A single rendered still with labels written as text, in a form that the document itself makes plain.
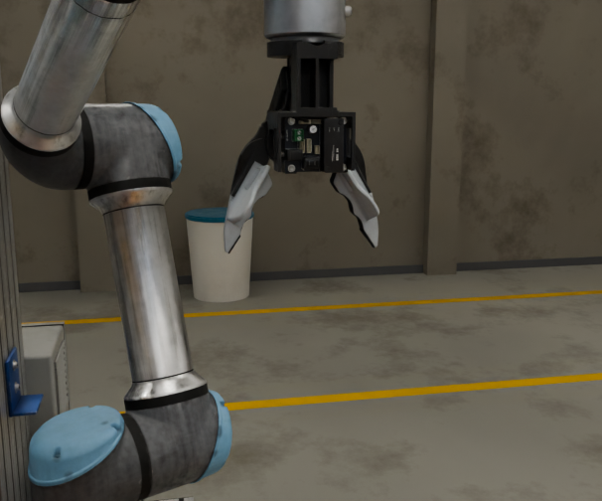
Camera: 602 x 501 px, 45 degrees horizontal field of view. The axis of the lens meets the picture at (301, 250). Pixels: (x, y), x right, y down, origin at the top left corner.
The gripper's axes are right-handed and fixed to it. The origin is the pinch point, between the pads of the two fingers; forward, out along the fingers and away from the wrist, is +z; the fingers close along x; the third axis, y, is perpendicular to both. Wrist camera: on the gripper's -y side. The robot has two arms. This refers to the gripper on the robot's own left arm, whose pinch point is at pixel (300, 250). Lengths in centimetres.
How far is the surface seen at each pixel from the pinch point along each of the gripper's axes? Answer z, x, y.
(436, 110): -5, 243, -576
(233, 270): 125, 48, -520
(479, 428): 152, 145, -255
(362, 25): -80, 175, -589
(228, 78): -33, 54, -589
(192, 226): 88, 15, -530
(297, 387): 152, 64, -328
